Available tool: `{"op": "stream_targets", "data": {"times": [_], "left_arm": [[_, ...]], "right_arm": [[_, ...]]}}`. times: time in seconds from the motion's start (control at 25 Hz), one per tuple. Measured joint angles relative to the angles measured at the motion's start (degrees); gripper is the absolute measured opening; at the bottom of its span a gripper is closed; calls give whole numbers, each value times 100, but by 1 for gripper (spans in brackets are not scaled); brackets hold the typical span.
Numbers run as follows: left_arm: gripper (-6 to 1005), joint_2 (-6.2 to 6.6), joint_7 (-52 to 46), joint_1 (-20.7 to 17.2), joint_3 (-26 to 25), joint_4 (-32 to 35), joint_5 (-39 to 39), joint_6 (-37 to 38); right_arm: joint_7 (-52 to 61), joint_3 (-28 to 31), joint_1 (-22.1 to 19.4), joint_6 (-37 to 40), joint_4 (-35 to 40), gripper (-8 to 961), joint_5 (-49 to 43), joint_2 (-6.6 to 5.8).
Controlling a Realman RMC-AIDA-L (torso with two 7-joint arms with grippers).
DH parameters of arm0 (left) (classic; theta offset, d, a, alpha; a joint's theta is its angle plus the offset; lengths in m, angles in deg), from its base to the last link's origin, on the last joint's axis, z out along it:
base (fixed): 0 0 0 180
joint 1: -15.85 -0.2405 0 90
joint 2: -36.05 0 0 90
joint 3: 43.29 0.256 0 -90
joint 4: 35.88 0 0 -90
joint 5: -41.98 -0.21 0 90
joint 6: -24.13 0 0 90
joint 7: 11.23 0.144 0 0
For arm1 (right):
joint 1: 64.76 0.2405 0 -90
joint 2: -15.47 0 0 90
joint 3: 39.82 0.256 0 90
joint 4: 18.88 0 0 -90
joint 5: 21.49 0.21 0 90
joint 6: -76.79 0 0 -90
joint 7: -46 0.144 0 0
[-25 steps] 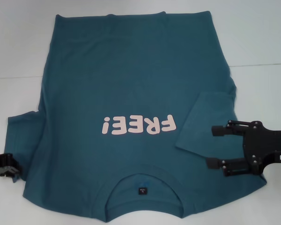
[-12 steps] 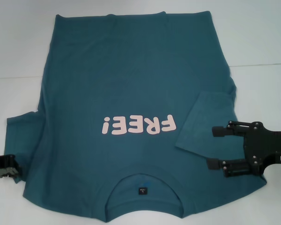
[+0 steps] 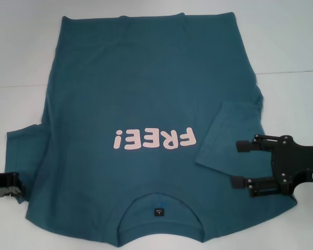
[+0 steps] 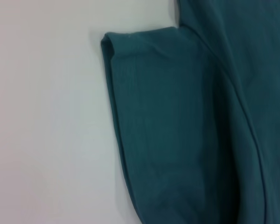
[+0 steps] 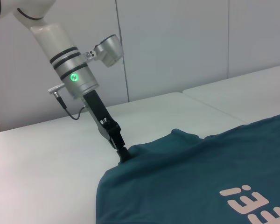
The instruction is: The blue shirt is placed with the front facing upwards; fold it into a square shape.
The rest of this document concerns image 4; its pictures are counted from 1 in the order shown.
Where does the teal T-shirt white print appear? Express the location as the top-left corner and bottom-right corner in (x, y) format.
(100, 0), (280, 224)

